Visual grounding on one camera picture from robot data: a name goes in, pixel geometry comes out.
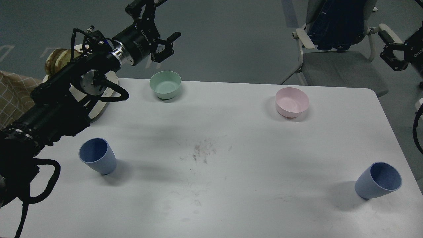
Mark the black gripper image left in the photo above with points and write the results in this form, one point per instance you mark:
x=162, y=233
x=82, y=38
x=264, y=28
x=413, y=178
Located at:
x=142, y=38

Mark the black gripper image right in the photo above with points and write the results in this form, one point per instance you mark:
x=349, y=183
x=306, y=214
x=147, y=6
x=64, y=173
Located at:
x=413, y=53

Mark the light blue cup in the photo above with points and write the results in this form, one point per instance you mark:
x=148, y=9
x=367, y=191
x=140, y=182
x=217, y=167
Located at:
x=377, y=180

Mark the grey office chair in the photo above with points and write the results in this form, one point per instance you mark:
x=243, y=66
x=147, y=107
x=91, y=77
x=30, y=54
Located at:
x=351, y=68

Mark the green bowl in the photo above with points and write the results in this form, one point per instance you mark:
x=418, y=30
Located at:
x=166, y=84

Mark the cream toaster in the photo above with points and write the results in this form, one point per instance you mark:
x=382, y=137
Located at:
x=100, y=106

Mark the blue denim jacket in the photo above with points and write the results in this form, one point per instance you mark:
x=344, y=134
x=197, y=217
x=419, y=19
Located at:
x=335, y=24

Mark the front toast slice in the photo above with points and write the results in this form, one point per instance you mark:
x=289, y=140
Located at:
x=63, y=59

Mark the toast slice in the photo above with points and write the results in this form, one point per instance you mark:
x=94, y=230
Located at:
x=49, y=61
x=63, y=59

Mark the rear toast slice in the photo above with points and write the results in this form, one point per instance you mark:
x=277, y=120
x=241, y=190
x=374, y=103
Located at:
x=49, y=61

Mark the pink bowl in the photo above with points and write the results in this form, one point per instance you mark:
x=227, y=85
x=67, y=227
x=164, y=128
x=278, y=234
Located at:
x=291, y=102

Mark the beige checkered cloth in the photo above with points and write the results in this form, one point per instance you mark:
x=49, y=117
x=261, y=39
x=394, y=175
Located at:
x=15, y=100

